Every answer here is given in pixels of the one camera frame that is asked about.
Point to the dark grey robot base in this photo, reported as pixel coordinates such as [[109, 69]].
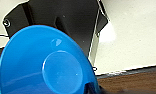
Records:
[[70, 16]]

